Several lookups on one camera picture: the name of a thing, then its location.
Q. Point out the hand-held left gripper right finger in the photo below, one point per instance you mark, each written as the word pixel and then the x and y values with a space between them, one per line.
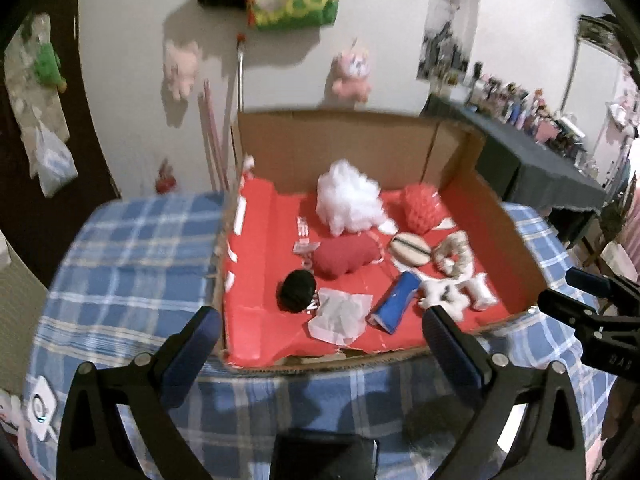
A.
pixel 447 345

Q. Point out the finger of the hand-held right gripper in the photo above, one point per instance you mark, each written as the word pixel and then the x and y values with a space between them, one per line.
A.
pixel 592 281
pixel 565 305

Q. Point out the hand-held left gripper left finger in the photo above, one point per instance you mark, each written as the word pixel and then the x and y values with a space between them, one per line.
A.
pixel 195 342

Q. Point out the white fluffy scrunchie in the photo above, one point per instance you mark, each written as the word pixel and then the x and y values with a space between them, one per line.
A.
pixel 440 292

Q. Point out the blue tube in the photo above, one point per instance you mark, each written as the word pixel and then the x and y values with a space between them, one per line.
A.
pixel 395 305

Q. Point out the cream crochet cloth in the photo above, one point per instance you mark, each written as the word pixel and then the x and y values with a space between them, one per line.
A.
pixel 462 260

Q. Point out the cardboard box red inside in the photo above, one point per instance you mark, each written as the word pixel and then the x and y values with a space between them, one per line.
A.
pixel 260 270

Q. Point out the white wrapper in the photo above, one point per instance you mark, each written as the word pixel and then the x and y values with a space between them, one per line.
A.
pixel 340 317

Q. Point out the black scrunchie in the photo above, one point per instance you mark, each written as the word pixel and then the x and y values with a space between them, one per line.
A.
pixel 297 290

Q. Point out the red soft cloth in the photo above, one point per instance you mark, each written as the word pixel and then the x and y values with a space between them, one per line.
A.
pixel 345 257

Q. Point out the coral foam net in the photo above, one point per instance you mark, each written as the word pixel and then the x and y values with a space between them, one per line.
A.
pixel 420 207

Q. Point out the white mesh bath loofah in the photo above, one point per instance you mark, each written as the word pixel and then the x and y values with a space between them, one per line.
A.
pixel 350 195

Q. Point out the person's right forearm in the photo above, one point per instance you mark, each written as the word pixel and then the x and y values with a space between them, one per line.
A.
pixel 622 410

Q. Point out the blue plaid blanket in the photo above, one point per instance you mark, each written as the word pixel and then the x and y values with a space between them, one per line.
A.
pixel 125 270

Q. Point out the dark covered table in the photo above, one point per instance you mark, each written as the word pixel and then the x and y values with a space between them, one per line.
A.
pixel 540 175

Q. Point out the hanging white clothes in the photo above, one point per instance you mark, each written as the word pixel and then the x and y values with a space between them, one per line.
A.
pixel 622 117

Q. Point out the black device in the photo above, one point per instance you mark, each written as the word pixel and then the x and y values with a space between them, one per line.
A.
pixel 322 455

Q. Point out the white square tag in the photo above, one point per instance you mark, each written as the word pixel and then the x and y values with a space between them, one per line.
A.
pixel 40 405

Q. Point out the small red ornament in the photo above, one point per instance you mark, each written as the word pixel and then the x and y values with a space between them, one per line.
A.
pixel 165 177

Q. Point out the row of cosmetic bottles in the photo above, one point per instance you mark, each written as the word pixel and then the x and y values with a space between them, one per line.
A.
pixel 520 105

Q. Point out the white cabinet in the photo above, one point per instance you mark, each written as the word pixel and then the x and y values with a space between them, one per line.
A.
pixel 595 80

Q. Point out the pink rods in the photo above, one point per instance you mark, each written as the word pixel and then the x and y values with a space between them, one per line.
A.
pixel 214 140

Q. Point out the clear plastic bag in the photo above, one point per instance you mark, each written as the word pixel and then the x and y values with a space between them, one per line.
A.
pixel 55 165

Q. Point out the dark brown door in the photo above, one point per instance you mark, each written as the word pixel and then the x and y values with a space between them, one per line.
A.
pixel 85 135

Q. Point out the dark box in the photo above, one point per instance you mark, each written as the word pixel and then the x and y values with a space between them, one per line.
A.
pixel 597 32

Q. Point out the metal pole red tip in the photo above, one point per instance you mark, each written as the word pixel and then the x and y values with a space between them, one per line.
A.
pixel 240 75

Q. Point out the pale pink plush toy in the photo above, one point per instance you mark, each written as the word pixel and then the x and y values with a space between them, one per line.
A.
pixel 182 67

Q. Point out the hanging cloth organizer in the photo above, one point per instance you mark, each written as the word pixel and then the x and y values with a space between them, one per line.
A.
pixel 27 105

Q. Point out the pink plush toy with flower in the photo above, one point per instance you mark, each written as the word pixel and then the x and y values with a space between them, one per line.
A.
pixel 352 70

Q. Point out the green plush toy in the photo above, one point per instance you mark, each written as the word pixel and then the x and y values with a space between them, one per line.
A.
pixel 47 65

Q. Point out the wall mirror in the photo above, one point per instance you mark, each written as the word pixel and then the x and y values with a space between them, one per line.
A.
pixel 445 25

